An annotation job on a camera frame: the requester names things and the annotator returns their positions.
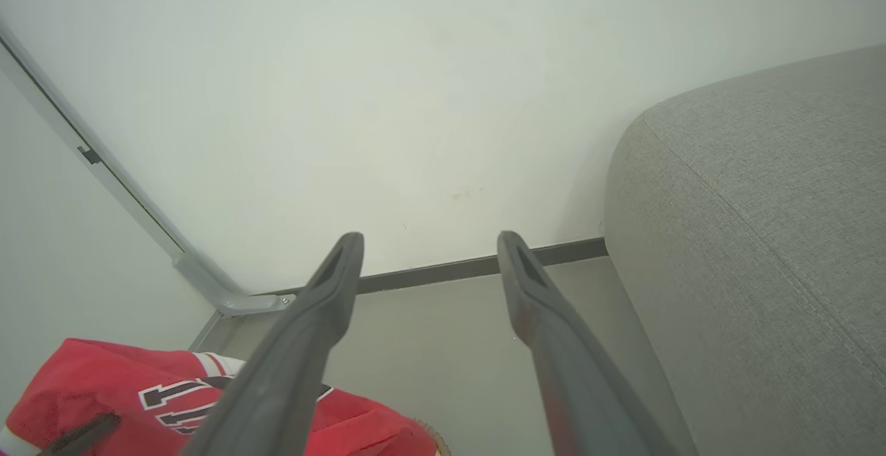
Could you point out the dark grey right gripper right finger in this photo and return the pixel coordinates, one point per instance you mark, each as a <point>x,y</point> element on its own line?
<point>567,373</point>

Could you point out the dark grey pointed right gripper left finger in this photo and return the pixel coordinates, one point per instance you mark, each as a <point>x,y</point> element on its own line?
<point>83,435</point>

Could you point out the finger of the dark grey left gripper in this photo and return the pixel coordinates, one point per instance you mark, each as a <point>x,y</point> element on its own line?
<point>297,352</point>

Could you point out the red mesh sports clothing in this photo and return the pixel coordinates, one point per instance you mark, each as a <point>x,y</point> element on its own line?
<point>90,380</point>

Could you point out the tan woven laundry basket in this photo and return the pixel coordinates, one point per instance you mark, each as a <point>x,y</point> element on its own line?
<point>437,442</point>

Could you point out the dark grey baseboard strip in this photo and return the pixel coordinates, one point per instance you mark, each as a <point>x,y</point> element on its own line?
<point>450,270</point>

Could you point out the grey fabric sofa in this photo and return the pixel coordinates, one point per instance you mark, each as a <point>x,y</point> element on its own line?
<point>761,269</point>

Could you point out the grey metal frame rail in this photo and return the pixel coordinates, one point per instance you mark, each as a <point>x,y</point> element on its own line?
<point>124,189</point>

